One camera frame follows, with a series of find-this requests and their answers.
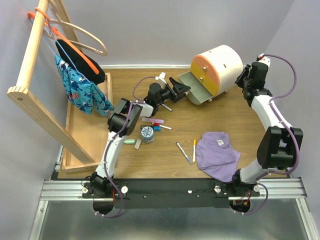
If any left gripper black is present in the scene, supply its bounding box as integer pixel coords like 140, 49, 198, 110
155, 77, 190, 105

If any grey bottom drawer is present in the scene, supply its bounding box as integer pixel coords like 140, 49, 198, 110
178, 71, 214, 105

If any blue small cap eraser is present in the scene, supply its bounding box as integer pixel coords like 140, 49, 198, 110
153, 125, 161, 132

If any grey white eraser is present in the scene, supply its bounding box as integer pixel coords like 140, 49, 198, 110
134, 139, 142, 150

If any mint green eraser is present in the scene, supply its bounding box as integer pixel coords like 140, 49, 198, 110
124, 139, 136, 145

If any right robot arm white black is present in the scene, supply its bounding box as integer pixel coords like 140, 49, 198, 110
230, 55, 304, 196

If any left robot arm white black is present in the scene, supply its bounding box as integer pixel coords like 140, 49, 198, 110
82, 76, 191, 198

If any blue capped white marker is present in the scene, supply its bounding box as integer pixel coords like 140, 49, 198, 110
162, 104, 173, 112

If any red capped white marker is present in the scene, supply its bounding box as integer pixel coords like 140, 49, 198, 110
152, 122, 173, 131

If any pink highlighter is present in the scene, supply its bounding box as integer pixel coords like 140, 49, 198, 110
142, 117, 164, 125

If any yellow white pen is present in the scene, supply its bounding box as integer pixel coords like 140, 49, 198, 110
192, 139, 197, 164

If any round blue tin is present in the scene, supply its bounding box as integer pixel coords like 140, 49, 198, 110
141, 126, 155, 144

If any grey silver pen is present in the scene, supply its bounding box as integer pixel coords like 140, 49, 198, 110
176, 142, 192, 165

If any purple cloth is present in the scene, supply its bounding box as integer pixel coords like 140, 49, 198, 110
196, 131, 241, 183

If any blue shark pattern garment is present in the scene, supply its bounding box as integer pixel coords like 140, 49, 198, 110
55, 55, 114, 117

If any wooden tray base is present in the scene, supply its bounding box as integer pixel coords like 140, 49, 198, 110
61, 72, 115, 174

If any black garment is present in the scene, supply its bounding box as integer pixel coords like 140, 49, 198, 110
55, 39, 105, 85

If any wooden hanger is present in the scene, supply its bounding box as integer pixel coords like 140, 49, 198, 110
48, 0, 108, 56

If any wooden clothes rack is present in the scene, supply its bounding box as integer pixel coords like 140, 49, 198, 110
6, 0, 96, 165

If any orange hanger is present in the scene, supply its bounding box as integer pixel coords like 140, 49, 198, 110
34, 7, 99, 75

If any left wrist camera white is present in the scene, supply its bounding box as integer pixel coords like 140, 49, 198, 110
155, 72, 167, 88

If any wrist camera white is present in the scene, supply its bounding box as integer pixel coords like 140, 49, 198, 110
256, 53, 271, 67
155, 72, 167, 88

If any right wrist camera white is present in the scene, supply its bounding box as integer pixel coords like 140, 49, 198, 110
256, 53, 271, 67

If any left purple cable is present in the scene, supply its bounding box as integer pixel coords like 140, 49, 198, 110
132, 76, 158, 103

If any purple cable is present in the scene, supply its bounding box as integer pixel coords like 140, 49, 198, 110
264, 54, 298, 100
132, 76, 158, 103

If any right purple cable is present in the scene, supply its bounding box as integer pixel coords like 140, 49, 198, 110
264, 54, 298, 100

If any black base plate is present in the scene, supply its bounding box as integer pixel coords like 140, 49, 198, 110
82, 178, 260, 214

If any aluminium rail frame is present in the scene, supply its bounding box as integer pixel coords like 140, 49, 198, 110
30, 168, 319, 240

